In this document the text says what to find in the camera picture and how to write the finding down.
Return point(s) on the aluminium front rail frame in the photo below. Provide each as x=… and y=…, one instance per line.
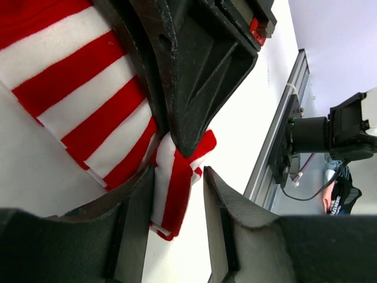
x=261, y=187

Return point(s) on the red white striped sock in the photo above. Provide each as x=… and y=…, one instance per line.
x=73, y=108

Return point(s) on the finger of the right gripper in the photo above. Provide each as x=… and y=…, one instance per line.
x=189, y=55

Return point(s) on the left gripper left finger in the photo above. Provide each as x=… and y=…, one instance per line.
x=102, y=241

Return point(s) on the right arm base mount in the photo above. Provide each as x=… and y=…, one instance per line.
x=280, y=160

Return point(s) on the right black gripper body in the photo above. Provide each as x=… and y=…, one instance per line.
x=253, y=18

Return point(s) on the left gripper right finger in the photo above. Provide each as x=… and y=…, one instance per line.
x=247, y=243

